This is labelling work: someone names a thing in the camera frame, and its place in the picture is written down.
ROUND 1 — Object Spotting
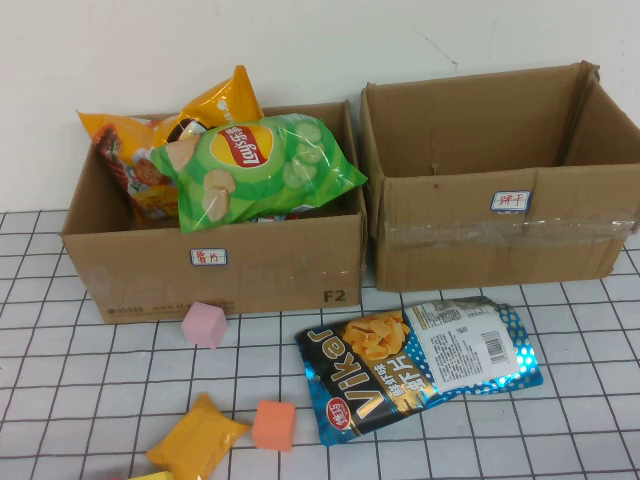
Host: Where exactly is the small yellow snack packet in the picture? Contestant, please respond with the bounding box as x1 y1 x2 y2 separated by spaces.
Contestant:
145 392 252 480

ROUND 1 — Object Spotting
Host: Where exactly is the orange foam cube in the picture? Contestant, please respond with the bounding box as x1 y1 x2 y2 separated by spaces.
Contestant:
251 398 297 454

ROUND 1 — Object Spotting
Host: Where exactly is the orange chips bag food print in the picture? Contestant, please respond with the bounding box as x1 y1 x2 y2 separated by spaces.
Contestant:
76 110 201 225

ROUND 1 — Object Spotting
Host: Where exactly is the red snack bag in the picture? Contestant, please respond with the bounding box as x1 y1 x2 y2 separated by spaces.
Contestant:
247 209 314 225

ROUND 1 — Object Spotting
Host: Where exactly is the green Lay's chips bag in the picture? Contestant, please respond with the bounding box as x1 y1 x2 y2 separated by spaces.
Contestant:
149 112 369 235

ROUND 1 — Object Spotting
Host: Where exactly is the pink foam cube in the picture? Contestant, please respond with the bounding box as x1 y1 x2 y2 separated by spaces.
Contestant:
180 300 229 350

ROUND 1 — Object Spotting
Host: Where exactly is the blue Vikar shrimp chips bag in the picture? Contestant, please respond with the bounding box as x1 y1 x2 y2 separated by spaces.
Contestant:
293 295 545 447

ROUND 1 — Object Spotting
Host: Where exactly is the white handwritten label sticker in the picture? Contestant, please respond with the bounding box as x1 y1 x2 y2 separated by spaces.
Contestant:
189 247 229 268
489 190 533 215

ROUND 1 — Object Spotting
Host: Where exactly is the cardboard box with clear tape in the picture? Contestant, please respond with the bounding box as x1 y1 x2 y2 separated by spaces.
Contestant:
359 60 640 294

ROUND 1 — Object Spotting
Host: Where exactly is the cardboard box marked F2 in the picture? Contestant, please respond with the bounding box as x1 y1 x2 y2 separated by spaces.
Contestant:
59 99 370 325

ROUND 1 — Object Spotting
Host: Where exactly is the plain orange chips bag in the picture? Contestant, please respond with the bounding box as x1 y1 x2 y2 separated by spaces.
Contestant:
164 64 265 146

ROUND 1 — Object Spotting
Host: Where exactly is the white grid tablecloth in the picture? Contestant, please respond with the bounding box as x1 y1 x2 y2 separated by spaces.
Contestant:
0 209 640 480

